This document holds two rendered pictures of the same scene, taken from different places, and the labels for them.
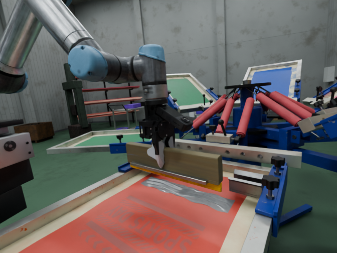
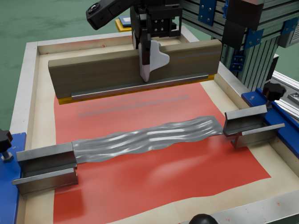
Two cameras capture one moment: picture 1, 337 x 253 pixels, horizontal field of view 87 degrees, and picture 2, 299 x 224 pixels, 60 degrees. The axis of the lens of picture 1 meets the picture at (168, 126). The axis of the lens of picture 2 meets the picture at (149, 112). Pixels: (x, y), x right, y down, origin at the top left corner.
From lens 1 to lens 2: 92 cm
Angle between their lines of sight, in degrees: 109
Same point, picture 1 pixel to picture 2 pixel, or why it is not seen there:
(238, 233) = (44, 130)
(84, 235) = not seen: hidden behind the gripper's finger
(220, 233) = (60, 120)
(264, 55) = not seen: outside the picture
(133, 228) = not seen: hidden behind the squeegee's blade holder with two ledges
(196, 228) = (84, 112)
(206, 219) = (83, 124)
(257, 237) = (19, 114)
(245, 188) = (46, 160)
